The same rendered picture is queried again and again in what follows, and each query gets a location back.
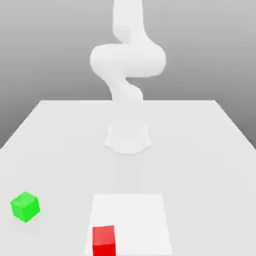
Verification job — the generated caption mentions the small red cube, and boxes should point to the small red cube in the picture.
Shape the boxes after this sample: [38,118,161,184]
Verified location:
[92,225,117,256]

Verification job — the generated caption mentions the small green cube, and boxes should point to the small green cube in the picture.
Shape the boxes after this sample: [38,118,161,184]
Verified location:
[9,191,41,223]

